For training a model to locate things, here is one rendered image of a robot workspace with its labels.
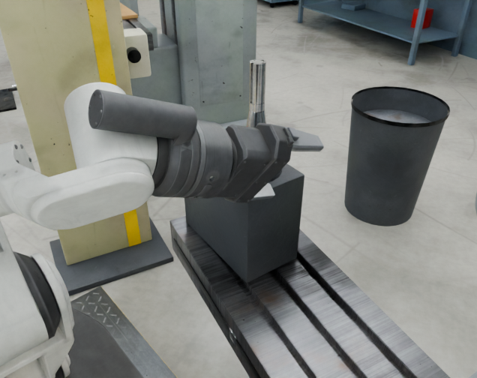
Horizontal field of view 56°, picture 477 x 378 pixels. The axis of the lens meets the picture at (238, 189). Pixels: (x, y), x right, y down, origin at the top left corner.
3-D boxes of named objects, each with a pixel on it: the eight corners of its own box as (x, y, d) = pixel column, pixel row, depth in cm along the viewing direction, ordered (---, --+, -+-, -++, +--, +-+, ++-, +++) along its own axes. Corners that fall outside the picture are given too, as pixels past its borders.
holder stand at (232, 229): (246, 284, 80) (247, 190, 69) (184, 222, 95) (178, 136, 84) (297, 258, 85) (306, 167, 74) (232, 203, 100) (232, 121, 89)
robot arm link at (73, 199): (160, 204, 45) (22, 247, 42) (139, 136, 49) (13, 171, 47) (149, 169, 39) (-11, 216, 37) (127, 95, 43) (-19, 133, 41)
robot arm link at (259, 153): (245, 222, 58) (164, 223, 51) (221, 163, 63) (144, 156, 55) (306, 163, 51) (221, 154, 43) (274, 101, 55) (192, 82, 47)
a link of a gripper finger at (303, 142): (322, 155, 57) (288, 150, 53) (312, 136, 58) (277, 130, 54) (331, 147, 56) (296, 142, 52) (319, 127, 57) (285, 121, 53)
